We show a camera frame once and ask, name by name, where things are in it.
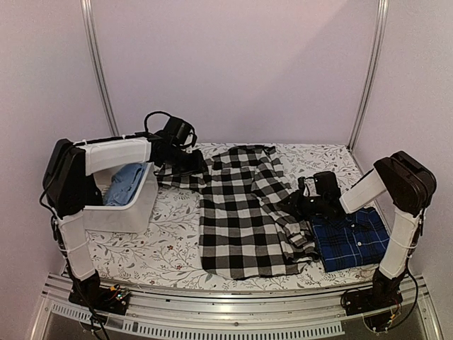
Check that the aluminium corner post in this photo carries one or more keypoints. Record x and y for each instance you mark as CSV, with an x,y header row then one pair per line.
x,y
96,61
377,42

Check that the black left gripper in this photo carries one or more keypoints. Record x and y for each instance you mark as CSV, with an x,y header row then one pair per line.
x,y
197,165

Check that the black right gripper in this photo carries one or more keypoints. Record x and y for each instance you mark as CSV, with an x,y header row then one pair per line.
x,y
295,207

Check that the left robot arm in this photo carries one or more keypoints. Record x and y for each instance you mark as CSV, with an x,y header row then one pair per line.
x,y
70,188

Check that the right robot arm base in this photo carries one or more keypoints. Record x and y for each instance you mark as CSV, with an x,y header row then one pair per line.
x,y
383,298

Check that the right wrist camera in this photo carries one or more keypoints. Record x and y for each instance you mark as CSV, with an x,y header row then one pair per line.
x,y
303,186

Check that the black white checkered shirt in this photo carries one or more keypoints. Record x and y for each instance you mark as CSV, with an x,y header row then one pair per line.
x,y
244,233

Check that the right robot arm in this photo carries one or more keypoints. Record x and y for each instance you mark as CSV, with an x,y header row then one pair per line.
x,y
400,188

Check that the left aluminium corner post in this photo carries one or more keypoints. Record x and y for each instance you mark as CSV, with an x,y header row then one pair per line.
x,y
96,61

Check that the white plastic bin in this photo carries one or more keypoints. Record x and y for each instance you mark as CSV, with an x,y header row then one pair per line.
x,y
131,218

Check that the light blue shirt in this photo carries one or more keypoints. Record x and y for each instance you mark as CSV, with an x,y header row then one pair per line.
x,y
124,185

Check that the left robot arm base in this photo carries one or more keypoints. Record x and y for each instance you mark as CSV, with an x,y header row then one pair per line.
x,y
89,293

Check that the right aluminium corner post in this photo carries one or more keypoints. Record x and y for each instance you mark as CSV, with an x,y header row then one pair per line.
x,y
377,42

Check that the folded blue plaid shirt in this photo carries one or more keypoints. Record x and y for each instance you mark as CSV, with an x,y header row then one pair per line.
x,y
358,239

